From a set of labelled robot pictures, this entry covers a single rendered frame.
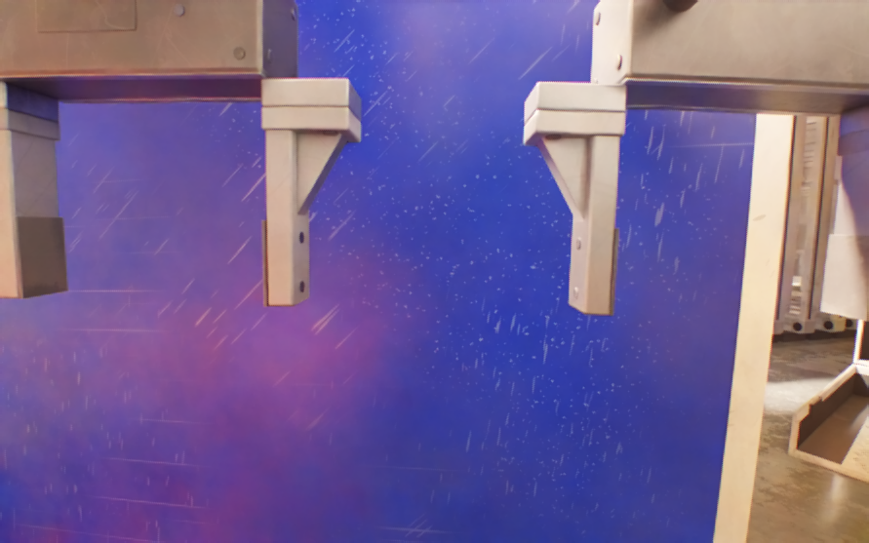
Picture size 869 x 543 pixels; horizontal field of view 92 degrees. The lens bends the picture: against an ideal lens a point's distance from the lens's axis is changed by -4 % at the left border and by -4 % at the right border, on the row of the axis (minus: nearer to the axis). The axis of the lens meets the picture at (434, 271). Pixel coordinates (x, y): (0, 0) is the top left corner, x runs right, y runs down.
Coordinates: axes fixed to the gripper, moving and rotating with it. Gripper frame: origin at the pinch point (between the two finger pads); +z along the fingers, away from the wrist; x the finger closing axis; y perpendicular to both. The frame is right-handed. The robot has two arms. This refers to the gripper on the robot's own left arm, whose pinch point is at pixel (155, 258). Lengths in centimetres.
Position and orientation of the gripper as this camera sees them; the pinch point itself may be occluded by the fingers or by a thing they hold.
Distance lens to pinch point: 25.4
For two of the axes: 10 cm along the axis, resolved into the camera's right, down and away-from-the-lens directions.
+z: -0.2, 9.9, 1.0
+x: -10.0, -0.2, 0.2
